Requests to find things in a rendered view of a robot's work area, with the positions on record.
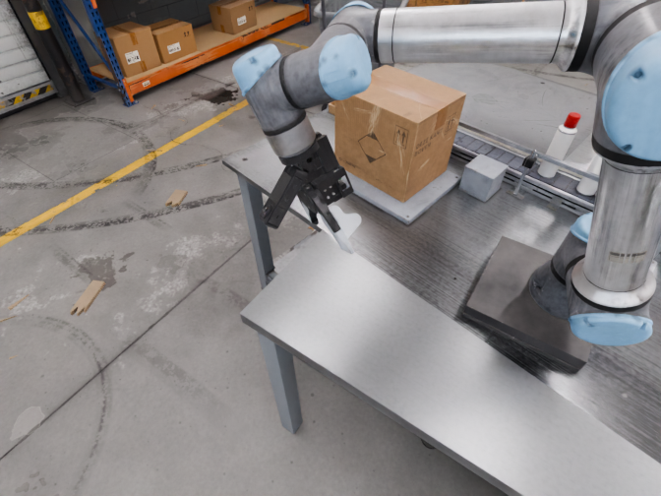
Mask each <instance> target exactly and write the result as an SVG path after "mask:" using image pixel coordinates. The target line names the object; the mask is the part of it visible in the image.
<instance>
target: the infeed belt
mask: <svg viewBox="0 0 661 496"><path fill-rule="evenodd" d="M453 143H454V144H456V145H458V146H461V147H463V148H465V149H468V150H470V151H472V152H474V153H477V154H479V155H480V154H481V155H485V156H487V157H489V158H492V159H494V160H496V161H499V162H501V163H503V164H506V165H508V166H509V168H511V169H514V170H516V171H518V172H520V173H522V172H523V170H524V166H522V163H523V160H524V157H521V156H519V155H515V154H512V153H510V152H508V151H505V150H503V149H500V148H498V147H496V146H493V145H491V144H488V143H486V142H484V141H481V140H479V139H476V138H474V137H472V136H469V135H467V134H464V133H462V132H460V131H457V130H456V134H455V138H454V142H453ZM537 165H538V163H535V165H534V166H533V167H532V168H531V169H528V171H527V173H526V175H527V176H530V177H532V178H534V179H537V180H539V181H541V182H543V183H546V184H548V185H550V186H553V187H555V188H557V189H559V190H562V191H564V192H566V193H569V194H571V195H573V196H575V197H578V198H579V199H581V200H584V201H586V202H588V203H590V204H593V205H594V203H595V197H594V195H593V196H591V197H586V196H582V195H580V194H578V193H577V192H576V187H577V185H578V184H579V182H580V181H578V180H575V179H573V178H571V177H568V176H566V175H564V174H562V173H560V172H556V174H555V176H554V177H553V178H551V179H546V178H543V177H541V176H539V175H538V174H537V171H538V169H539V167H540V164H539V165H538V166H537ZM561 174H562V175H561ZM560 175H561V176H560Z"/></svg>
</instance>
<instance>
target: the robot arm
mask: <svg viewBox="0 0 661 496"><path fill-rule="evenodd" d="M281 56H282V55H281V53H279V52H278V50H277V48H276V46H275V45H273V44H267V45H263V46H261V47H258V48H256V49H254V50H252V51H250V52H248V53H247V54H245V55H243V56H242V57H240V58H239V59H238V60H237V61H236V62H235V63H234V64H233V67H232V72H233V75H234V77H235V79H236V81H237V83H238V85H239V87H240V89H241V91H242V95H243V96H245V98H246V100H247V102H248V103H249V105H250V107H251V109H252V111H253V113H254V115H255V116H256V118H257V120H258V122H259V124H260V126H261V128H262V130H263V131H264V133H265V135H266V137H267V139H268V141H269V143H270V146H271V147H272V149H273V151H274V153H275V154H276V155H277V156H278V158H279V160H280V162H281V163H282V164H283V165H286V166H285V168H284V170H283V171H282V173H281V175H280V177H279V179H278V181H277V182H276V184H275V186H274V188H273V190H272V192H271V193H270V196H269V198H268V200H267V201H266V203H265V205H264V207H263V208H262V211H261V212H260V214H259V217H260V219H261V221H262V222H263V223H264V224H265V225H266V226H268V227H271V228H273V229H278V227H279V226H280V224H281V222H282V220H283V218H284V217H285V215H286V213H287V211H288V210H289V208H290V206H291V204H292V202H293V201H294V199H295V197H296V195H297V196H298V199H299V201H300V203H301V205H302V207H303V209H304V211H305V213H306V215H307V216H308V218H309V220H310V222H311V223H313V224H319V220H318V218H317V214H320V215H321V218H322V221H323V223H324V224H325V226H326V227H327V228H328V229H329V231H330V233H331V234H332V236H333V238H334V239H335V240H336V242H337V243H338V245H339V246H340V248H341V249H342V250H344V251H346V252H348V253H350V254H353V253H354V251H353V249H352V246H351V244H350V243H349V241H348V238H349V236H350V235H351V234H352V233H353V232H354V230H355V229H356V228H357V227H358V226H359V224H360V223H361V217H360V216H359V215H358V214H356V213H353V214H345V213H344V212H343V211H342V210H341V209H340V207H338V206H331V207H328V205H330V204H331V203H333V202H336V201H338V200H339V199H341V198H342V197H343V198H345V197H346V196H348V195H349V194H351V193H352V192H354V190H353V188H352V185H351V183H350V180H349V178H348V176H347V173H346V171H345V169H344V167H343V166H341V165H339V163H338V161H337V159H336V156H335V154H334V152H333V149H332V147H331V143H330V141H329V139H328V136H327V135H325V134H324V135H322V134H321V133H320V132H318V131H317V132H316V133H315V131H314V129H313V127H312V124H311V122H310V120H309V118H308V116H307V113H306V111H305V109H306V108H309V107H313V106H317V105H321V104H324V103H328V102H332V101H335V100H344V99H347V98H350V97H351V96H353V95H355V94H358V93H362V92H364V91H365V90H366V89H368V88H369V86H370V83H371V74H372V65H371V63H544V64H556V65H557V66H558V68H559V69H560V70H561V71H562V72H580V73H585V74H588V75H591V76H593V77H594V81H595V85H596V89H597V103H596V110H595V117H594V124H593V131H592V138H591V146H592V149H593V150H594V151H595V152H596V154H597V155H599V156H600V157H602V163H601V169H600V174H599V180H598V186H597V192H596V197H595V203H594V209H593V213H588V214H586V215H583V216H581V217H579V218H578V219H577V221H576V222H575V223H574V224H573V225H572V226H571V230H570V231H569V233H568V235H567V236H566V238H565V239H564V241H563V243H562V244H561V246H560V247H559V249H558V251H557V252H556V254H555V255H554V257H553V259H551V260H550V261H548V262H547V263H545V264H543V265H542V266H540V267H539V268H538V269H537V270H536V271H535V272H534V273H533V275H532V277H531V278H530V281H529V291H530V294H531V296H532V298H533V299H534V301H535V302H536V303H537V304H538V305H539V306H540V307H541V308H542V309H543V310H545V311H546V312H548V313H549V314H551V315H553V316H555V317H557V318H560V319H564V320H568V321H569V322H570V323H571V331H572V332H573V333H574V334H575V335H576V336H577V337H578V338H580V339H582V340H584V341H588V342H591V343H596V344H602V345H629V344H635V343H639V342H642V341H645V340H647V339H648V338H649V337H650V336H651V335H652V325H653V323H652V321H651V320H650V317H649V310H648V309H649V304H650V302H651V299H652V297H653V294H654V291H655V288H656V280H655V277H654V274H652V272H651V271H650V270H649V269H650V267H651V264H652V261H653V258H654V255H655V252H656V250H657V247H658V244H659V241H660V238H661V0H565V1H542V2H519V3H497V4H474V5H451V6H428V7H405V8H385V9H374V8H373V7H372V6H370V5H369V4H367V3H365V2H362V1H354V2H351V3H349V4H347V5H345V6H344V7H343V8H341V9H340V10H339V11H338V12H337V13H336V14H335V15H334V16H333V18H332V20H331V22H330V24H329V25H328V26H327V28H326V29H325V30H324V31H323V32H322V34H321V35H320V36H319V37H318V39H317V40H316V41H315V42H314V44H313V45H312V46H310V47H309V48H306V49H304V50H301V51H298V52H296V53H293V54H290V55H287V56H283V57H281ZM294 164H298V165H297V166H296V165H294ZM298 166H299V167H298ZM337 169H338V170H337ZM344 175H345V177H346V180H347V182H348V185H349V187H348V188H347V189H346V190H344V191H342V190H343V189H345V188H346V187H347V186H346V184H345V183H344V182H342V181H339V180H340V179H341V177H343V176H344Z"/></svg>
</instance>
